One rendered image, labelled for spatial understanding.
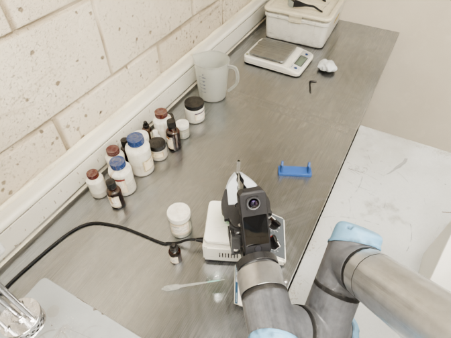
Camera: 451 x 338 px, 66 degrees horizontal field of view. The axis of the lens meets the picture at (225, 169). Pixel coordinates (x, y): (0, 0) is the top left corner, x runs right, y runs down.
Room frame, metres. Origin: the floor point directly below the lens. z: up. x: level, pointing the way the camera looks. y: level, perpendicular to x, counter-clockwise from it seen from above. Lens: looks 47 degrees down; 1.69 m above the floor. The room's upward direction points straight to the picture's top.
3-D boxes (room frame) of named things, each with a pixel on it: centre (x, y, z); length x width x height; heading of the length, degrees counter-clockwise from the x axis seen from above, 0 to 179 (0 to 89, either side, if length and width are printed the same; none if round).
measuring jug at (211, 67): (1.12, 0.04, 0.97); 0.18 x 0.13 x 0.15; 65
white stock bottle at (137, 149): (0.74, 0.26, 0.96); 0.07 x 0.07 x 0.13
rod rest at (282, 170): (0.72, -0.21, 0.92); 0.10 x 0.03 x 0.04; 86
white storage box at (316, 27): (1.69, -0.38, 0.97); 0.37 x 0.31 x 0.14; 154
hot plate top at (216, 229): (0.48, -0.01, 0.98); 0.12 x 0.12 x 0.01; 85
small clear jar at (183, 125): (0.89, 0.14, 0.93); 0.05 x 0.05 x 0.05
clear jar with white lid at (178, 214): (0.52, 0.12, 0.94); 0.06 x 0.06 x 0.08
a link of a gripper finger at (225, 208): (0.39, -0.02, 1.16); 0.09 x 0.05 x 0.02; 9
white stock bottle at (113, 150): (0.72, 0.32, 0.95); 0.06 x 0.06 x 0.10
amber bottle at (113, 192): (0.60, 0.30, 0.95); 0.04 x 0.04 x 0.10
